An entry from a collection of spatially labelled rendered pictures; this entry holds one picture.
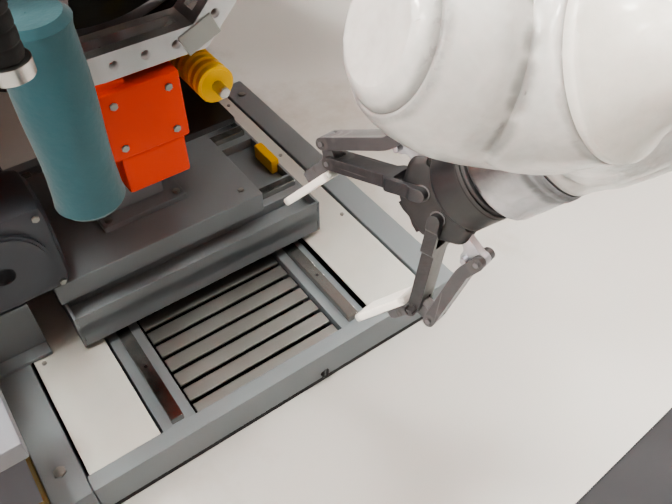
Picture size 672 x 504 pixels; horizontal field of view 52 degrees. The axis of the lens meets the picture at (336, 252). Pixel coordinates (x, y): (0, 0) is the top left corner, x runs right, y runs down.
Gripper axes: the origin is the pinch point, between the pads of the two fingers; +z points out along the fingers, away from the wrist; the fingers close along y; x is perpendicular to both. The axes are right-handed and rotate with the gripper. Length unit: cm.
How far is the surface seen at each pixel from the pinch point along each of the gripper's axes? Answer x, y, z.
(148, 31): -14.5, 36.9, 24.2
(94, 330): -4, 6, 66
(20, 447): 26.7, -0.3, 26.3
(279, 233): -39, 4, 52
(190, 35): -17.0, 33.2, 20.1
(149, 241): -16, 15, 56
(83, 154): 5.3, 23.9, 21.9
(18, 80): 16.5, 27.5, 5.3
